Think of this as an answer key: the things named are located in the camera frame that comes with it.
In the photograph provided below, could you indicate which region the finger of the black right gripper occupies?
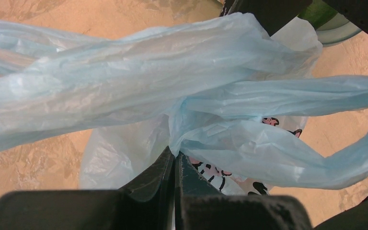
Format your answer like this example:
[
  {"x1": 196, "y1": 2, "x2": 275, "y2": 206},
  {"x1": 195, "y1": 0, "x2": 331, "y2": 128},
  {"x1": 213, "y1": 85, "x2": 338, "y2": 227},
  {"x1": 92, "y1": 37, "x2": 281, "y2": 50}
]
[
  {"x1": 220, "y1": 0, "x2": 312, "y2": 35},
  {"x1": 324, "y1": 0, "x2": 368, "y2": 34}
]

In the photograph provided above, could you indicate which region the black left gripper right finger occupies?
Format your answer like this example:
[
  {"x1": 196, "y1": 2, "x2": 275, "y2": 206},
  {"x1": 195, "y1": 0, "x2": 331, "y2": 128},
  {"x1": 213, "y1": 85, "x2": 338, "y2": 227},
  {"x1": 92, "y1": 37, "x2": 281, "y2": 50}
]
[{"x1": 175, "y1": 153, "x2": 313, "y2": 230}]

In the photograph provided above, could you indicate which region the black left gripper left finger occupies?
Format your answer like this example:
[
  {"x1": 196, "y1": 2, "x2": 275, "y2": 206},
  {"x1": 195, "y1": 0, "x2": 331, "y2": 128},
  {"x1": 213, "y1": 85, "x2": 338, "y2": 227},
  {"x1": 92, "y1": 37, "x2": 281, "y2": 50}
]
[{"x1": 0, "y1": 148, "x2": 175, "y2": 230}]

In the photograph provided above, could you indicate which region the light blue plastic bag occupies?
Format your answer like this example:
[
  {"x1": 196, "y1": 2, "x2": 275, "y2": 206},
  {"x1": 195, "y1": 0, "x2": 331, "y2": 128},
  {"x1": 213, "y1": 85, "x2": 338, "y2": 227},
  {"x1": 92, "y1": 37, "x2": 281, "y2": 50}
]
[{"x1": 0, "y1": 13, "x2": 368, "y2": 195}]

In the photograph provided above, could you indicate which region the teal plastic fruit basket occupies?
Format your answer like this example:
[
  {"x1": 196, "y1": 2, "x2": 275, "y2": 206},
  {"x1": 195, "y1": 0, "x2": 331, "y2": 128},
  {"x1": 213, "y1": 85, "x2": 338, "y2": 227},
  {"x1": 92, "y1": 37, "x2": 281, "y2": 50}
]
[{"x1": 298, "y1": 0, "x2": 362, "y2": 47}]

